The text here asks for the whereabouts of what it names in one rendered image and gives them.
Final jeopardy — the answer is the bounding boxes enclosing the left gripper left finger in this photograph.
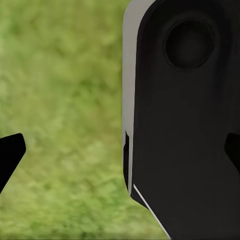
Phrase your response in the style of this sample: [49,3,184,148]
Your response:
[0,133,26,193]

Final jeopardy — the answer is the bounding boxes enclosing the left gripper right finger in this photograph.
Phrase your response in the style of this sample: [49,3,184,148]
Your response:
[224,133,240,173]

